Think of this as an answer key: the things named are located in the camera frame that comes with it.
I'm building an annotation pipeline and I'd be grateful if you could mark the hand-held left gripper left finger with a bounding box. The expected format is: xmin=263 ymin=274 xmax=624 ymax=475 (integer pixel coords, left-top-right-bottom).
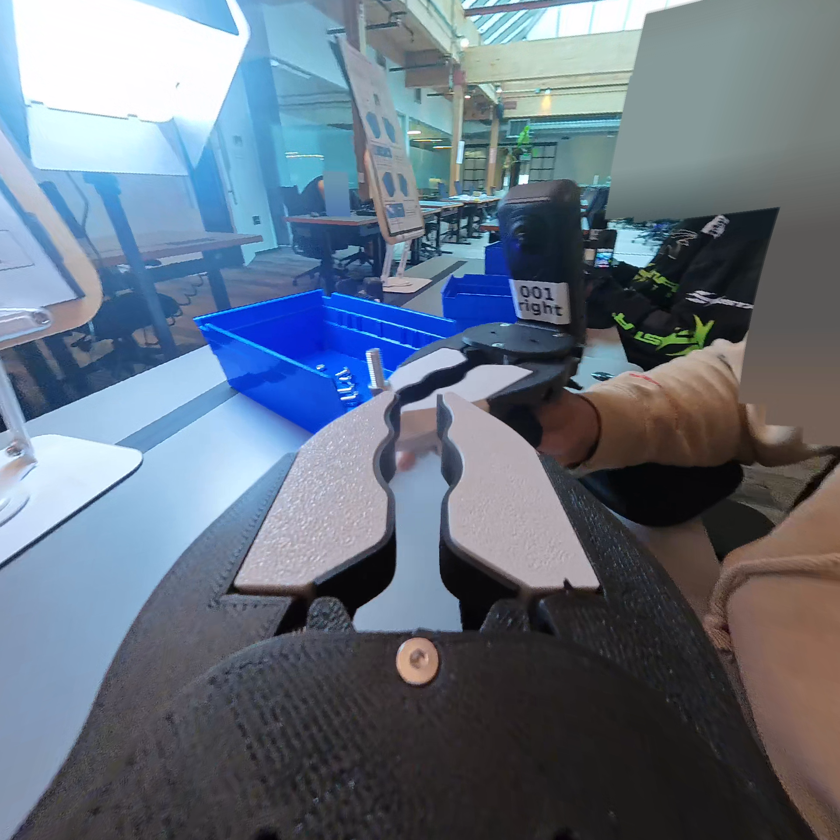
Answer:
xmin=234 ymin=392 xmax=399 ymax=615

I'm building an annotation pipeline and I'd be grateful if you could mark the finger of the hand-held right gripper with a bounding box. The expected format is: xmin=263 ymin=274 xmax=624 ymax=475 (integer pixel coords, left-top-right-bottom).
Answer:
xmin=394 ymin=365 xmax=534 ymax=473
xmin=389 ymin=348 xmax=469 ymax=397

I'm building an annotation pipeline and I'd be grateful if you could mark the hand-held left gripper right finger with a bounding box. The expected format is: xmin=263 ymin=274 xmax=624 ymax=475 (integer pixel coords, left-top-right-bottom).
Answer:
xmin=437 ymin=392 xmax=602 ymax=618

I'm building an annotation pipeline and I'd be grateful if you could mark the white tablet stand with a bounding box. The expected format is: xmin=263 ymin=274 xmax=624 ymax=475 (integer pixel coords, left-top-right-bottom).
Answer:
xmin=0 ymin=309 xmax=143 ymax=568

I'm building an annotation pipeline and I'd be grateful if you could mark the person's right forearm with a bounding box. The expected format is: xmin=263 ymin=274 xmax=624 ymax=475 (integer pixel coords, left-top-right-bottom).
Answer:
xmin=571 ymin=339 xmax=815 ymax=473

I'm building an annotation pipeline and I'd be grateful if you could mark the person's right hand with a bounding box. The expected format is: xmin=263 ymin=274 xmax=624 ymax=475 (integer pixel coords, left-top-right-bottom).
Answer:
xmin=536 ymin=390 xmax=605 ymax=469

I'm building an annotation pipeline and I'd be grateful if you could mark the black chair armrest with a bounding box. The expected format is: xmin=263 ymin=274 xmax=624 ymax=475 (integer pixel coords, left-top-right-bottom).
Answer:
xmin=584 ymin=460 xmax=746 ymax=529

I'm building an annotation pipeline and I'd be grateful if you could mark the wooden desk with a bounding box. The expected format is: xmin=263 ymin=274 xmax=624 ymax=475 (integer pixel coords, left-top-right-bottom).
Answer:
xmin=289 ymin=214 xmax=382 ymax=283
xmin=92 ymin=233 xmax=263 ymax=355

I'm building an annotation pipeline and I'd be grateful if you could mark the cardboard sign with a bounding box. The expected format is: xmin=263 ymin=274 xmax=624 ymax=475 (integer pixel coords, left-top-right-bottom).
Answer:
xmin=332 ymin=33 xmax=431 ymax=292

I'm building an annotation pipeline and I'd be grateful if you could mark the person's beige hoodie torso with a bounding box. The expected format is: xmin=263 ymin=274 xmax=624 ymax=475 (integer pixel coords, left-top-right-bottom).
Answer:
xmin=703 ymin=453 xmax=840 ymax=840

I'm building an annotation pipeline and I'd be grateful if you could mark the white instruction sheet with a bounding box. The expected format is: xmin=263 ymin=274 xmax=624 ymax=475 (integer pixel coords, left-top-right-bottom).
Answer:
xmin=0 ymin=184 xmax=77 ymax=309

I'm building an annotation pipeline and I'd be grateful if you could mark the studio softbox light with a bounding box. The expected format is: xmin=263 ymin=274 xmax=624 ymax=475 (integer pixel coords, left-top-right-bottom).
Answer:
xmin=11 ymin=0 xmax=250 ymax=355

